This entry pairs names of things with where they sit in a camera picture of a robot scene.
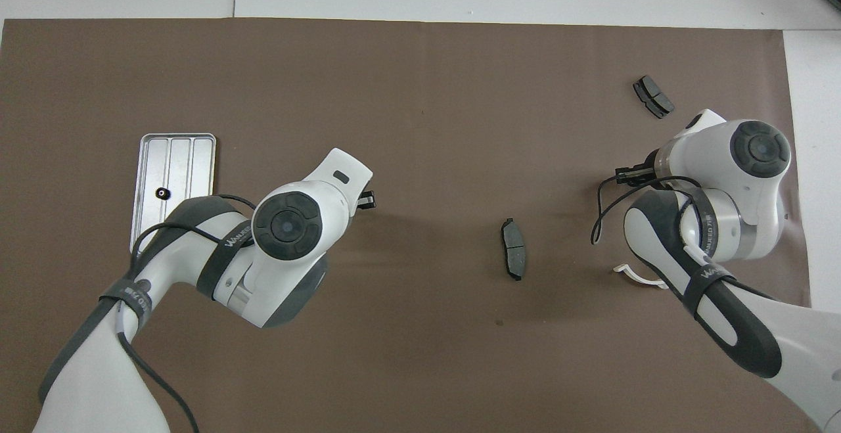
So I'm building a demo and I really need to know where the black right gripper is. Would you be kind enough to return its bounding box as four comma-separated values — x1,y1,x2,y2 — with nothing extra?
616,150,661,189

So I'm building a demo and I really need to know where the silver metal tray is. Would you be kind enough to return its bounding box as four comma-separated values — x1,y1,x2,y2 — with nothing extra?
129,133,217,253

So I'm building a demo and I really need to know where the white curved plastic bracket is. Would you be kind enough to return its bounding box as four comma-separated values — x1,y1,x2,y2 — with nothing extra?
612,261,668,289

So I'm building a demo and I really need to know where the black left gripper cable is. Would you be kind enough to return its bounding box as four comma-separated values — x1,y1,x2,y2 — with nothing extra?
115,193,260,433

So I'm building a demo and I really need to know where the dark grey brake pad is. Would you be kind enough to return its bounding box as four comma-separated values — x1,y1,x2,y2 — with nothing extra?
633,75,676,120
501,217,528,282

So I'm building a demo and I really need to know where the brown paper mat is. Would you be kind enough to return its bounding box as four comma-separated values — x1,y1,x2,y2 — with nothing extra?
0,18,827,433

